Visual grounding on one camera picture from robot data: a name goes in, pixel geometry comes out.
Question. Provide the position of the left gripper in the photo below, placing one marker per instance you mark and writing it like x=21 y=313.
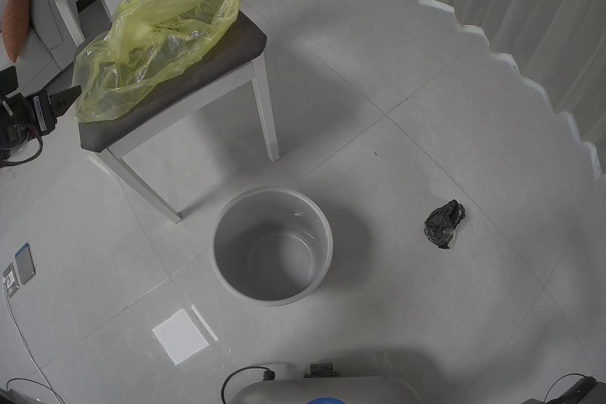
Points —
x=40 y=113

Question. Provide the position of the yellow plastic bag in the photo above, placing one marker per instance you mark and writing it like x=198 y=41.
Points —
x=142 y=37

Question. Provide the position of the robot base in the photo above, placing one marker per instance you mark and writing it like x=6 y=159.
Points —
x=331 y=388

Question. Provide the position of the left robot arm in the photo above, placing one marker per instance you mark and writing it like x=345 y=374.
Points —
x=12 y=144

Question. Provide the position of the white trash bin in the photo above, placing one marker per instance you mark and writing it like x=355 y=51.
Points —
x=270 y=250

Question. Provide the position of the crumpled black plastic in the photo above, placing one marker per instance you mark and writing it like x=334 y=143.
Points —
x=445 y=224

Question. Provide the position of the pale grey sofa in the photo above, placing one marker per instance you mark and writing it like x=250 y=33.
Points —
x=47 y=28

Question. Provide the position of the orange cushion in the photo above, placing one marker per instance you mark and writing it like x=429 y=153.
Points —
x=16 y=14

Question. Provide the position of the white chair grey seat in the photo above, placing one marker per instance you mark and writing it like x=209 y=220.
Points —
x=227 y=51

